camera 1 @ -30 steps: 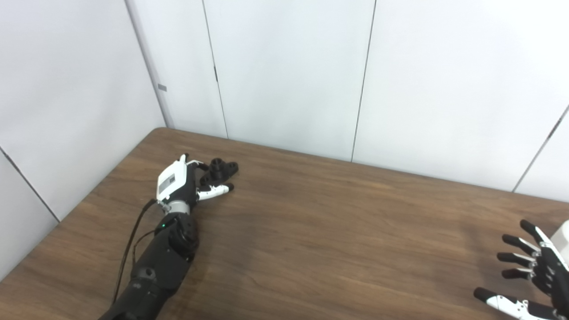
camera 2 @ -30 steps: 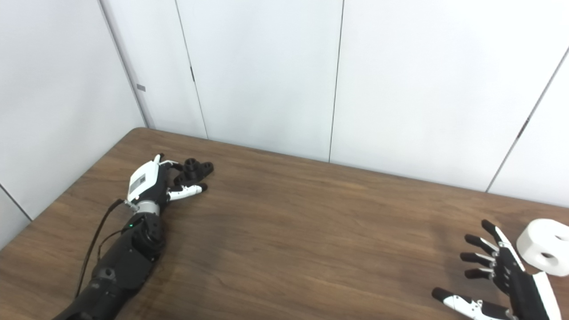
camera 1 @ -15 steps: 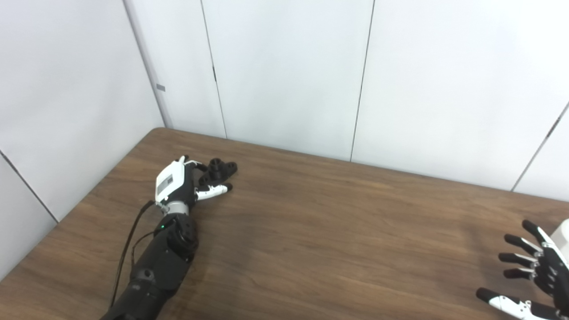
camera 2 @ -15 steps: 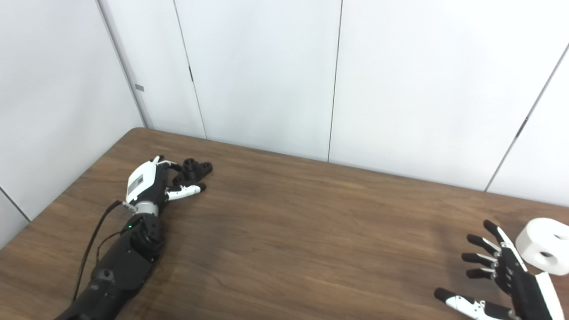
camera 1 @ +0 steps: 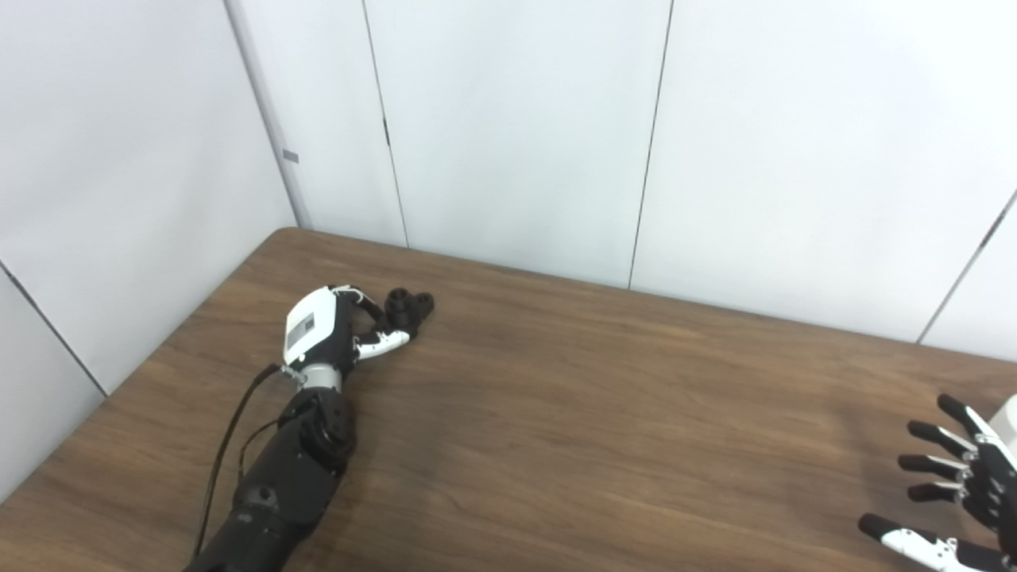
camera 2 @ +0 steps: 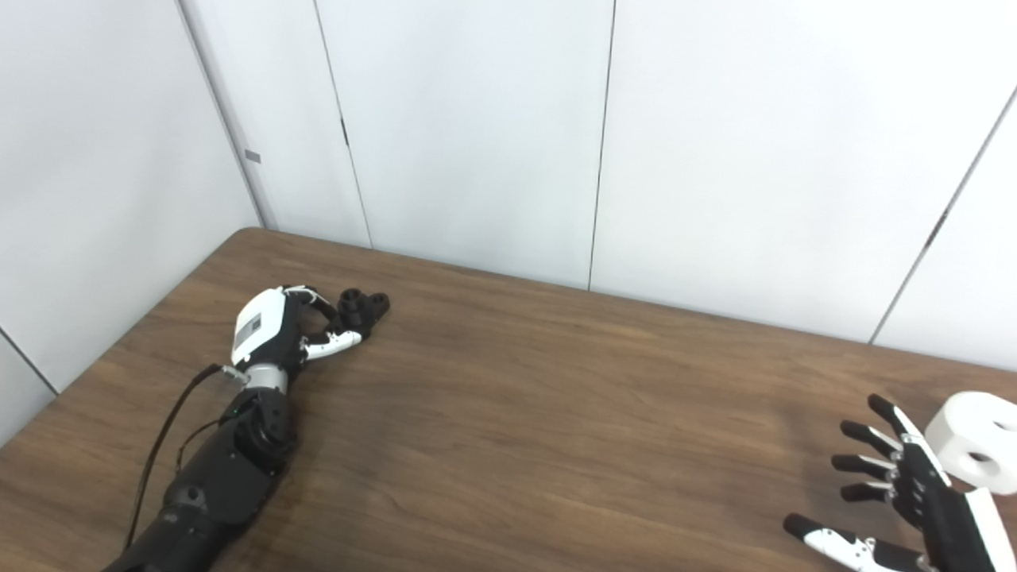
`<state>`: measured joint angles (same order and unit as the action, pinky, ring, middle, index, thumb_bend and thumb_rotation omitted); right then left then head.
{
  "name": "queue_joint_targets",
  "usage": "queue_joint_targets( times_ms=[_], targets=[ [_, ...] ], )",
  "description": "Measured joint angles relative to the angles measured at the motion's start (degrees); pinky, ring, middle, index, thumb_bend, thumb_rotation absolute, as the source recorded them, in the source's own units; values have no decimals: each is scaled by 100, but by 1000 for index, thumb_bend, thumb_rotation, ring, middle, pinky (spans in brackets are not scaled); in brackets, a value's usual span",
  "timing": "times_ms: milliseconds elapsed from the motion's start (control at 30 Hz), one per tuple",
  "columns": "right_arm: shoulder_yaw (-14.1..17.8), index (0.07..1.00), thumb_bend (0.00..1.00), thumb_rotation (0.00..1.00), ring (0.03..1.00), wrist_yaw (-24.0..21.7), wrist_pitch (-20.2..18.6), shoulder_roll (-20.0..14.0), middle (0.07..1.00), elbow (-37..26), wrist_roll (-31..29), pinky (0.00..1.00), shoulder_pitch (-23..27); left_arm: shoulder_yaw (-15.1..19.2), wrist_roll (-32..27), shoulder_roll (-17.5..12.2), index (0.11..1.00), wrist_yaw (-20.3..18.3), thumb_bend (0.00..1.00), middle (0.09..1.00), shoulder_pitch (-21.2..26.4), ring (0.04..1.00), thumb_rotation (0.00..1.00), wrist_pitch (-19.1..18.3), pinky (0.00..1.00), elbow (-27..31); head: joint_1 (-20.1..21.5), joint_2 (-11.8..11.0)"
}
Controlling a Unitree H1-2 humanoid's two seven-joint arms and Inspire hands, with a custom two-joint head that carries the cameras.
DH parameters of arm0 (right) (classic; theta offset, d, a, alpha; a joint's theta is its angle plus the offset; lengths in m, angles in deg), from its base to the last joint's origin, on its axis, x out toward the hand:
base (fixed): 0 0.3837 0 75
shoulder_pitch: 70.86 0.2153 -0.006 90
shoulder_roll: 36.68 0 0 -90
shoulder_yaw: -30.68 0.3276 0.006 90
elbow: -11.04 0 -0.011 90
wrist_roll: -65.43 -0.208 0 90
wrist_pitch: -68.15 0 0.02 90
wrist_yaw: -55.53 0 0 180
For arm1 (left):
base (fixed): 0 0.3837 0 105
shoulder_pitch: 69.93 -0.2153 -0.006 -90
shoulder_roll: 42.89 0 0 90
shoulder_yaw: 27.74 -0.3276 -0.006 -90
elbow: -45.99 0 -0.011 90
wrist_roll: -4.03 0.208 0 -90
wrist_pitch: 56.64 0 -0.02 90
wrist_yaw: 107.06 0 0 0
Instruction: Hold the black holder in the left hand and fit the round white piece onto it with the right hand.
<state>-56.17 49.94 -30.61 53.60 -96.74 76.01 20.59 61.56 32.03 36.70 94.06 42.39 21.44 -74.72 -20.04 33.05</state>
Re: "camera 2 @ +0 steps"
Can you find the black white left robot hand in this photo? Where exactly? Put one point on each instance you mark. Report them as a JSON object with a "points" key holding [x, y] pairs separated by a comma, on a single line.
{"points": [[262, 326]]}

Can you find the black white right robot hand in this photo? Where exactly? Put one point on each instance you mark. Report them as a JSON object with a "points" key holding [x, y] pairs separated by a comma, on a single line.
{"points": [[953, 524]]}

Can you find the black plastic holder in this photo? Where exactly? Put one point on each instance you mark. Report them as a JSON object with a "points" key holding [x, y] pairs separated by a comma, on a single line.
{"points": [[369, 308]]}

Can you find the round white plastic piece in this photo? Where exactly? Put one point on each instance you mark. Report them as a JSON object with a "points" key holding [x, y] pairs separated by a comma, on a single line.
{"points": [[969, 429]]}

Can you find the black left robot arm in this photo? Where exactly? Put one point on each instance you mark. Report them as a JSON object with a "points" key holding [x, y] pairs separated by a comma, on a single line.
{"points": [[230, 469]]}

